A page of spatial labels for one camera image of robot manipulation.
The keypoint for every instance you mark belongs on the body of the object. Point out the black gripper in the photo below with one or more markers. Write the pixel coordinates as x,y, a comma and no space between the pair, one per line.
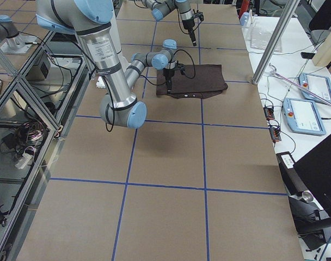
168,73
188,25

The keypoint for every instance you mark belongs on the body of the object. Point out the brown t-shirt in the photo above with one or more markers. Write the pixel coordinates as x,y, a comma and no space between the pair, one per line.
193,81

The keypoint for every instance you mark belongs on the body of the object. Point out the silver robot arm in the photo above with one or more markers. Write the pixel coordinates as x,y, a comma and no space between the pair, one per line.
160,10
90,21

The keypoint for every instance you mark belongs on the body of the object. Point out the red cylinder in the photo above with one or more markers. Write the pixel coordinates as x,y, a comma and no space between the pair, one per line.
244,7

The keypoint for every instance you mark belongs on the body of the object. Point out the clear plastic bag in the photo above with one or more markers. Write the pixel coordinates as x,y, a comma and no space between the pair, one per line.
258,36

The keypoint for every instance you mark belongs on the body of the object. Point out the reacher grabber stick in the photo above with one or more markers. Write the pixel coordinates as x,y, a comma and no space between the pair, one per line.
306,93

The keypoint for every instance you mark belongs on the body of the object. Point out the near teach pendant tablet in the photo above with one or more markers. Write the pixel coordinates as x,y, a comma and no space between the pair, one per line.
302,117

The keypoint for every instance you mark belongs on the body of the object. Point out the teach pendant tablet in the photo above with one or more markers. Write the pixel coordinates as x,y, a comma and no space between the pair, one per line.
320,85
302,117

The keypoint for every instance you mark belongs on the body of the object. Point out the far teach pendant tablet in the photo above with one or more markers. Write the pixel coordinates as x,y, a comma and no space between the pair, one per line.
320,85

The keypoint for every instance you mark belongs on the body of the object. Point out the black monitor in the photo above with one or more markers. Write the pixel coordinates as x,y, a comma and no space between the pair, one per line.
308,181

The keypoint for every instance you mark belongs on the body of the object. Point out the aluminium frame post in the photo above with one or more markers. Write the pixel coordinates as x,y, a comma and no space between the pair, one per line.
276,35

